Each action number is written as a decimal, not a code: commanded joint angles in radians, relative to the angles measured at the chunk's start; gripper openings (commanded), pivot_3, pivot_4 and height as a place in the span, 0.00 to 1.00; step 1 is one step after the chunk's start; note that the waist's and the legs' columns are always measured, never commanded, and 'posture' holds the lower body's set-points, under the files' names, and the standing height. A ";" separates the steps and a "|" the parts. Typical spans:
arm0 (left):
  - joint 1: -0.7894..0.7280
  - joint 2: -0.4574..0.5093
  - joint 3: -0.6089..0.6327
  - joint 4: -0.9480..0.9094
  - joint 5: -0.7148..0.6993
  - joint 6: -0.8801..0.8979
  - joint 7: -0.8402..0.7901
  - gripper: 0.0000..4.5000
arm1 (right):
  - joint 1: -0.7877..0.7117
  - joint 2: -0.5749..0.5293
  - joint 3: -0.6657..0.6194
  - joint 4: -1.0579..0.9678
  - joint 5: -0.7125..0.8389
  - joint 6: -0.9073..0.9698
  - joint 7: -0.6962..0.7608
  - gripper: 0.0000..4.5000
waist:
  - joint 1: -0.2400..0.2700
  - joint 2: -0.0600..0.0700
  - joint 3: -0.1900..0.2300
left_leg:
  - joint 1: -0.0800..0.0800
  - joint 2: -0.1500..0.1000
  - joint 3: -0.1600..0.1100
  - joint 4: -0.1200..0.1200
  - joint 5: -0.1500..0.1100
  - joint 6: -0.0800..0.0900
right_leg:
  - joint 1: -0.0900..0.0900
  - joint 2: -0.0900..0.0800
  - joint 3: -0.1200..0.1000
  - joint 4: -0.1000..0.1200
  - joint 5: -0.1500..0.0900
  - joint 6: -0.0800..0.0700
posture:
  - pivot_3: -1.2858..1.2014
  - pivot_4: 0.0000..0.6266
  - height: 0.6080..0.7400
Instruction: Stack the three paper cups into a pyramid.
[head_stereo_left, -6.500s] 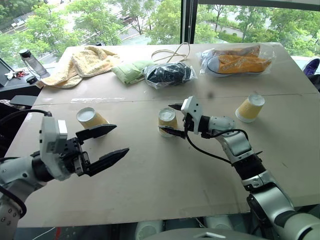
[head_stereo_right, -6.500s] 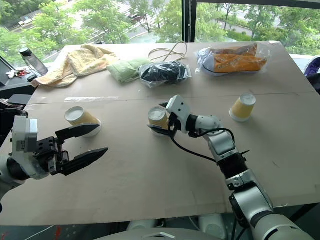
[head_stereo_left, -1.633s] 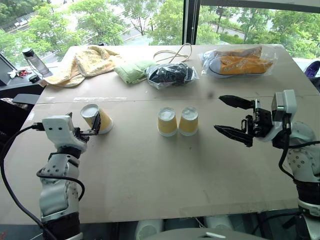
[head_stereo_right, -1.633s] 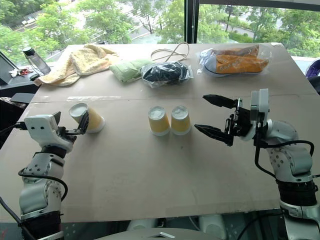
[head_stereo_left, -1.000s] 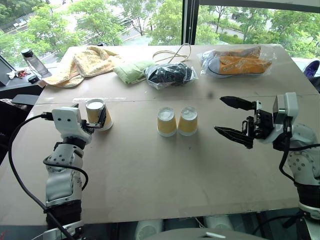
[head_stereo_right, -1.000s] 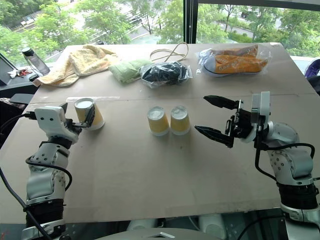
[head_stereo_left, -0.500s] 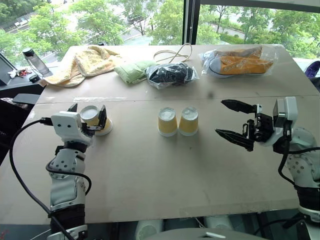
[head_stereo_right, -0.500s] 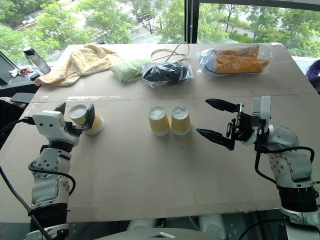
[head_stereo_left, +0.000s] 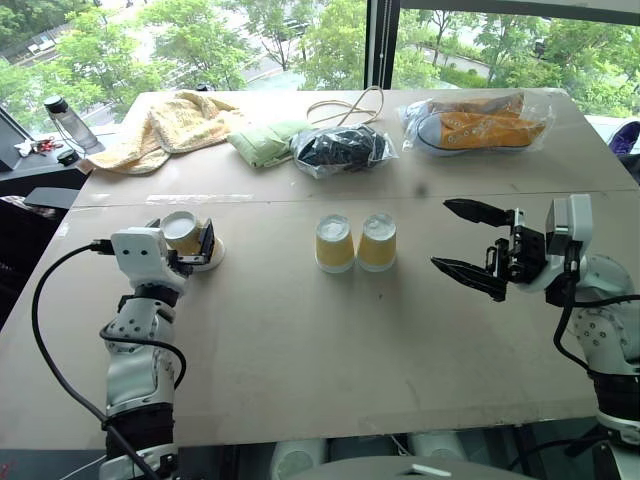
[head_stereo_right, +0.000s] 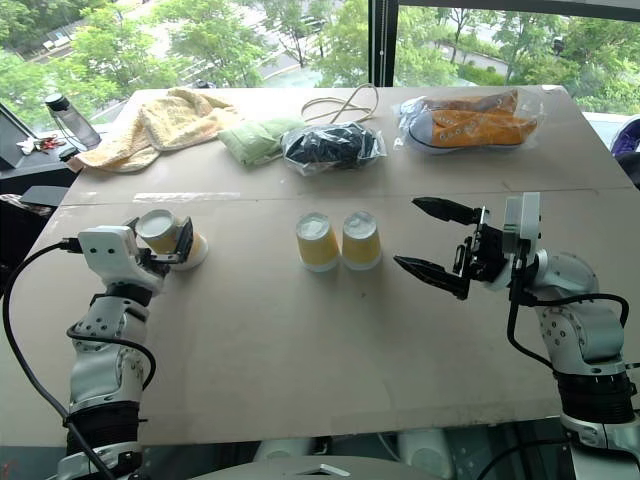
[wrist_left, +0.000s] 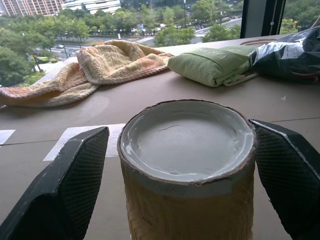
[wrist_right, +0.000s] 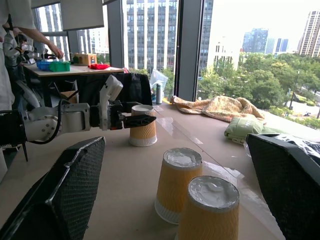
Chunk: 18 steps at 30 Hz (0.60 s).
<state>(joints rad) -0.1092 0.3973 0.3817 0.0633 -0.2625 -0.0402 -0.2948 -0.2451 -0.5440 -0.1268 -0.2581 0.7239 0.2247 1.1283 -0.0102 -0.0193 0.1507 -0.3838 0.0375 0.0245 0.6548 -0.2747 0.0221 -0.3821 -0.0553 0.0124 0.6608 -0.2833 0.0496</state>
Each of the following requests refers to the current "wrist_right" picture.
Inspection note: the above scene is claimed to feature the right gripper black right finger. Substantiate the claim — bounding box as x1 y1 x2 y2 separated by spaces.
245 133 320 240

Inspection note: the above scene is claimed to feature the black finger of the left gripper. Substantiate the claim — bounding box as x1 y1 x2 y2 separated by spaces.
122 114 157 129
119 100 143 107

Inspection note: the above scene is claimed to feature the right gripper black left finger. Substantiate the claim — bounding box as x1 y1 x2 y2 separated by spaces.
0 136 107 240

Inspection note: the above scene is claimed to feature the bystander bare hand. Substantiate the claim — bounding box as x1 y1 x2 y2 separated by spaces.
47 41 65 60

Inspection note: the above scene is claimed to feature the yellow ribbed paper cup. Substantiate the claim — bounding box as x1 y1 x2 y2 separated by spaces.
154 147 204 225
128 104 158 148
174 175 241 240

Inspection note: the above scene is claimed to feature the black cloth over chair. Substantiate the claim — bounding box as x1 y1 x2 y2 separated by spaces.
76 72 153 107

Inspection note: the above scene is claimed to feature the grey drink bottle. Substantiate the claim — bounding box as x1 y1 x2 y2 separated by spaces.
155 83 164 105

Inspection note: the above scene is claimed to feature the red cloth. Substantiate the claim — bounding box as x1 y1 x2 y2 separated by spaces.
87 63 111 71

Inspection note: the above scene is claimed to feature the brown cardboard box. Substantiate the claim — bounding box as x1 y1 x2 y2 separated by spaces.
59 90 79 104

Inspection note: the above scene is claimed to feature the wooden background table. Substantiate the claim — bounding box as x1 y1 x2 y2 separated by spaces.
22 63 125 109

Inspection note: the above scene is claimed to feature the yellow cardboard box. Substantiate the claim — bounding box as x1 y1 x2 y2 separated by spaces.
72 52 98 67

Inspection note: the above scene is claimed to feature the dark window pillar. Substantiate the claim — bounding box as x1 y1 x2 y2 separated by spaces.
106 0 129 69
175 0 206 102

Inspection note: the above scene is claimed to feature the green plastic basket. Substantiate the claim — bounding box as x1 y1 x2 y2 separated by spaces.
48 61 72 73

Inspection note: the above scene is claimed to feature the green folded cloth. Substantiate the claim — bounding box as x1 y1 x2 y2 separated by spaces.
223 116 278 146

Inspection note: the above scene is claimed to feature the yellow knitted towel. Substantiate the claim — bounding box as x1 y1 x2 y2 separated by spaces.
171 95 266 123

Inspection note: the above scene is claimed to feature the blue plastic basket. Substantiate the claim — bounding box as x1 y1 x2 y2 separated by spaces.
35 59 55 72

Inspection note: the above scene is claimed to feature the grey hanging panel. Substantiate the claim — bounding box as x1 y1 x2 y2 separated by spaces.
59 0 105 32

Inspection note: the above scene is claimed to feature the bystander in white shirt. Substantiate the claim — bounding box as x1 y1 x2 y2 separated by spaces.
0 0 37 111

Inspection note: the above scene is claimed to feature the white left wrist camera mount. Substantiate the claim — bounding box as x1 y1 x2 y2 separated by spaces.
98 74 124 131

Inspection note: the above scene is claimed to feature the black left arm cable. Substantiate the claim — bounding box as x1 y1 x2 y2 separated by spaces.
29 99 72 145

